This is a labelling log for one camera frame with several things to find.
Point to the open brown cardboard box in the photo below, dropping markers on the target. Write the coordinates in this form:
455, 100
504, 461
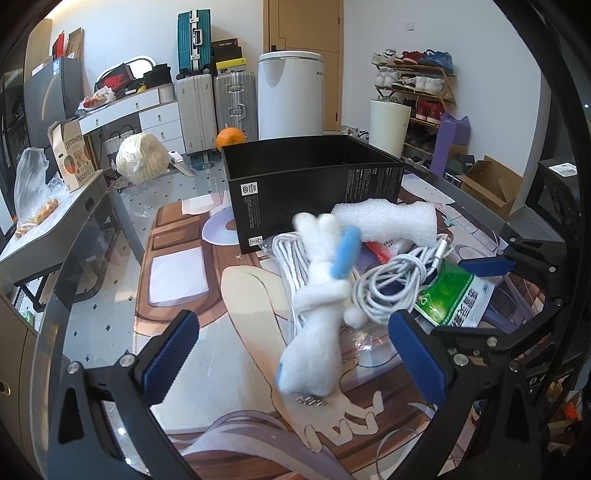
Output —
494, 184

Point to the printed table mat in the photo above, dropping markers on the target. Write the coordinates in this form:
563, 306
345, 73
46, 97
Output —
221, 323

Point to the tall white cylindrical bin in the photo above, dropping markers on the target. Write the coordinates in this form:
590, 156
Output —
290, 97

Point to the grey side table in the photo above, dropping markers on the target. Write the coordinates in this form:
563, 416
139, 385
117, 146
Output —
46, 230

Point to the stacked black boxes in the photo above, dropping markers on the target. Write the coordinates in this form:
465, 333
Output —
227, 55

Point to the silver suitcase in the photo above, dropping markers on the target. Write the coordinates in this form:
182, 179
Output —
235, 106

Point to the plastic bag of food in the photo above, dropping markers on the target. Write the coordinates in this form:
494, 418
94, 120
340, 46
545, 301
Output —
97, 98

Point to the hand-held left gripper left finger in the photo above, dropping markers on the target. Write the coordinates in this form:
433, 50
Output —
171, 355

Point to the black bag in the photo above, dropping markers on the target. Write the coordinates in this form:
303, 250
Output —
158, 76

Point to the green and white packet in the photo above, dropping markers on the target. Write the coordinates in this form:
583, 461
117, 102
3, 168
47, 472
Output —
450, 295

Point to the small white round bin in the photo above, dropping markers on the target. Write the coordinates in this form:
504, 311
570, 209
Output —
388, 127

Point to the small white device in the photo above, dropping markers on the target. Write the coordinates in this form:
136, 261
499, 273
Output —
178, 161

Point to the printed fruit carton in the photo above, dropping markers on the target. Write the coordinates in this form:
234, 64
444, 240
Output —
74, 161

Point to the white desk with drawers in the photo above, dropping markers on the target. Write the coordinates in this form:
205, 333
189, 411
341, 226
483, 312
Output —
157, 115

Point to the white and blue plush toy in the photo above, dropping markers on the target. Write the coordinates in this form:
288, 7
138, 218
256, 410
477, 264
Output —
309, 341

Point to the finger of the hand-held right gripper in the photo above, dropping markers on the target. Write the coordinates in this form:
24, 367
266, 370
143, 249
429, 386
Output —
508, 330
485, 266

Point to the red-edged clear packet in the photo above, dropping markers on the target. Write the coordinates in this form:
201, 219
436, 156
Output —
383, 251

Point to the red and black shoe box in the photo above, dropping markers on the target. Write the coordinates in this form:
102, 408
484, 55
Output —
113, 79

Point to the white basket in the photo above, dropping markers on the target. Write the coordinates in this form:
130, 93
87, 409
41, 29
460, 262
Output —
115, 144

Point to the white foam wrap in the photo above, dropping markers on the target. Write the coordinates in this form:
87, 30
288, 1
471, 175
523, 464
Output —
392, 219

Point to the teal suitcase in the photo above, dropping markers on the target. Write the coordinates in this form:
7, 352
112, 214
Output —
194, 41

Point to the black cardboard box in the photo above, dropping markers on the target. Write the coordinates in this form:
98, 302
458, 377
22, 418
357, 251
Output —
300, 198

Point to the clear plastic bag of snacks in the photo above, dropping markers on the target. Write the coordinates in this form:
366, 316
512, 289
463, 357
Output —
34, 194

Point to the wooden shoe rack with shoes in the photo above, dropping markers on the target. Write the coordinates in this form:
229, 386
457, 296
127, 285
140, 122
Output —
425, 87

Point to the white suitcase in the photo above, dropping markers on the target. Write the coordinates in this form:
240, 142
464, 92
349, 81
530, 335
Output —
196, 115

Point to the orange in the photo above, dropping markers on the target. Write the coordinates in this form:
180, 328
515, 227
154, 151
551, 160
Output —
229, 137

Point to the wooden door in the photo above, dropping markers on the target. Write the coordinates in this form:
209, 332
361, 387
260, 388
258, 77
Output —
304, 27

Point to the bagged cream yarn ball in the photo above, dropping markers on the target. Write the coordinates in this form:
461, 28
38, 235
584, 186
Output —
141, 157

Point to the purple bag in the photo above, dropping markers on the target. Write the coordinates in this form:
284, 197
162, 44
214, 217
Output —
450, 143

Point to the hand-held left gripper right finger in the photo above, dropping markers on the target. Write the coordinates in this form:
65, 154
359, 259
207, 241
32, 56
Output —
415, 355

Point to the grey refrigerator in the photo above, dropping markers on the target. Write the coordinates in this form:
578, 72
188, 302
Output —
51, 97

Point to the dark shoe box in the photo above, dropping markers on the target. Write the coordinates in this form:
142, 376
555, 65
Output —
461, 168

